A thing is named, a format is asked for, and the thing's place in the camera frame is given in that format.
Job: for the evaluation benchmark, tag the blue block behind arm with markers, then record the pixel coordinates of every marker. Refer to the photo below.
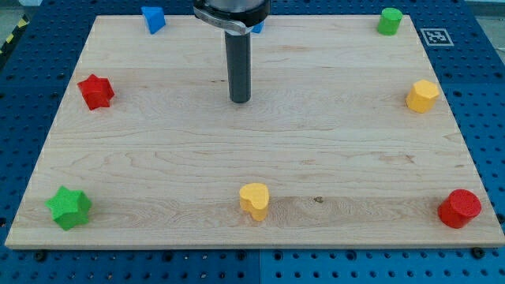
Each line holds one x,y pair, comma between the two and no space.
258,27

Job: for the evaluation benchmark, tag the black robot arm end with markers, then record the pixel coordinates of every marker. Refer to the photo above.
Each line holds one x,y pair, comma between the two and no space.
235,16

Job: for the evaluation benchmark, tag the yellow hexagon block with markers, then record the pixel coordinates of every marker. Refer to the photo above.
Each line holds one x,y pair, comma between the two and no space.
422,96

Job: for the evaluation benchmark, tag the yellow heart block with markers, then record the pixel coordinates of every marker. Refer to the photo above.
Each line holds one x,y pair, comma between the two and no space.
254,199

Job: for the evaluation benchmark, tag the wooden board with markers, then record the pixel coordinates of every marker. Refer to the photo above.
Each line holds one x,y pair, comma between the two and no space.
348,165

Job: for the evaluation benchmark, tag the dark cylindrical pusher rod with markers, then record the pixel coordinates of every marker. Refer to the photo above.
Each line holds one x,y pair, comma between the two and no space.
238,59

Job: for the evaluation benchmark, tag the blue triangle block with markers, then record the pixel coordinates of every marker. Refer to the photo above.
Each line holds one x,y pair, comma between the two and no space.
154,18

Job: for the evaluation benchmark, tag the red star block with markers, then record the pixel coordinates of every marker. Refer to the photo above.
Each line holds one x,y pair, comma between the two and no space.
96,91

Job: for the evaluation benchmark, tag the green cylinder block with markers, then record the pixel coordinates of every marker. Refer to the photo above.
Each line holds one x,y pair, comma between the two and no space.
390,19

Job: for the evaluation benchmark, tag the green star block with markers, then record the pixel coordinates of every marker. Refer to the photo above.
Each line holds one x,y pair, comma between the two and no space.
69,208

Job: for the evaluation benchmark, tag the white fiducial marker tag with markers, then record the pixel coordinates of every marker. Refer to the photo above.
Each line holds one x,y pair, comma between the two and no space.
436,37

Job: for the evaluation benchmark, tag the red cylinder block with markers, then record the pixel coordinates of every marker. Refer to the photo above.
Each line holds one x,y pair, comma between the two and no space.
459,208

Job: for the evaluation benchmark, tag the black bolt front left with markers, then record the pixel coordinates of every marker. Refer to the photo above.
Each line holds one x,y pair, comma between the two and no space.
40,256

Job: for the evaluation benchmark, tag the black bolt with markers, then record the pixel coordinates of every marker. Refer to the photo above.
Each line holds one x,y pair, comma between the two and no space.
40,256
478,253

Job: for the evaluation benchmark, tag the black bolt front right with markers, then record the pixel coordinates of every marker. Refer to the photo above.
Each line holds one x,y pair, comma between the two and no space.
478,253

